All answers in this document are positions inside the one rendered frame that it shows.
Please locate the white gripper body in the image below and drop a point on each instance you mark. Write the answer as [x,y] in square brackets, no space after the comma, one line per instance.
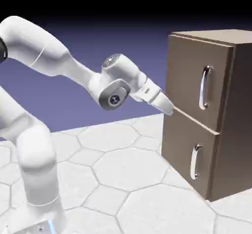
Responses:
[162,102]

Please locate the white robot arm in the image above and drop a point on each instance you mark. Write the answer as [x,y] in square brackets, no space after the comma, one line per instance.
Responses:
[49,59]

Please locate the brown wooden cabinet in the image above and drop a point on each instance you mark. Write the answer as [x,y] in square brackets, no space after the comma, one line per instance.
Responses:
[234,120]

